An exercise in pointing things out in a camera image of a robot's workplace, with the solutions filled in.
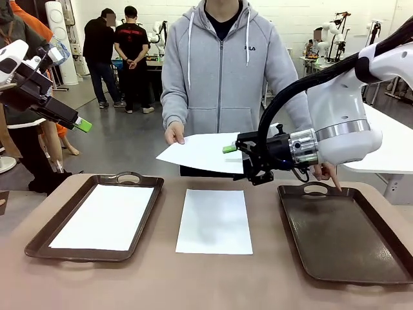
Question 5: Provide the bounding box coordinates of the person's right hand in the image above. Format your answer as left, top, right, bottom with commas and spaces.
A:
164, 122, 186, 145

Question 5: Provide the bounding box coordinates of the person in red-printed black shirt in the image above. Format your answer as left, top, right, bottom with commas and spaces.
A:
113, 5, 155, 114

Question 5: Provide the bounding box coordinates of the white tower air conditioner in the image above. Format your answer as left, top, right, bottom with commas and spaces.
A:
45, 1, 79, 85

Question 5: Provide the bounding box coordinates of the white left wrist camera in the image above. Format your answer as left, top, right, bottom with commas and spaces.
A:
37, 46, 64, 66

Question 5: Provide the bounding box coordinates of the person in grey hoodie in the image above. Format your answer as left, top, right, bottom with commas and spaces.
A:
160, 0, 312, 178

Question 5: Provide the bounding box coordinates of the dark brown plastic tray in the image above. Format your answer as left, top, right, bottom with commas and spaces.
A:
24, 170, 165, 263
276, 181, 413, 285

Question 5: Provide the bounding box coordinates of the person's right forearm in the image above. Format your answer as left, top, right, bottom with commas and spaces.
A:
160, 92, 188, 129

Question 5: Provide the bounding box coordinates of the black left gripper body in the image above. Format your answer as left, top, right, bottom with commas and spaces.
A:
0, 72, 53, 114

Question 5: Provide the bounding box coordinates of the person in black jacket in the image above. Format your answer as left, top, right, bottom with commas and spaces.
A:
83, 8, 126, 109

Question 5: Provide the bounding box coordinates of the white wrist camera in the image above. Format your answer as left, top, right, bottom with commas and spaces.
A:
267, 123, 285, 138
37, 46, 64, 66

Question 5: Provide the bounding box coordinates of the person's left hand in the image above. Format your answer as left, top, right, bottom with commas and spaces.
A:
312, 161, 343, 192

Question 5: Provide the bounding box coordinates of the large white table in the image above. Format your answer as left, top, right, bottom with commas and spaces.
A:
341, 102, 413, 205

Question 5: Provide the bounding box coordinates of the seated person in plaid shirt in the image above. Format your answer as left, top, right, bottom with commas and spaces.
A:
305, 27, 325, 59

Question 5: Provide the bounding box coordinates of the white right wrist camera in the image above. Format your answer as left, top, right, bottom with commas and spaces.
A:
267, 123, 285, 138

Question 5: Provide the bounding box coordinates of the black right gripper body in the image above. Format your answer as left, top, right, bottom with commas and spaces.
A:
257, 132, 294, 172

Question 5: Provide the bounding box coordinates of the white A4 paper sheet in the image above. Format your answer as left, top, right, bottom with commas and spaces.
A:
156, 132, 246, 175
174, 189, 254, 256
48, 183, 156, 252

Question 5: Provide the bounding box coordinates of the black stand pole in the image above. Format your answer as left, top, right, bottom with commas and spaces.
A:
366, 19, 383, 46

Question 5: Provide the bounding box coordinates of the person in dark green coat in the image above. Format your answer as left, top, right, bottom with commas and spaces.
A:
0, 0, 74, 196

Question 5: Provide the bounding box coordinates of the white round stand base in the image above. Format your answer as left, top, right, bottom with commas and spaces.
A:
0, 156, 17, 174

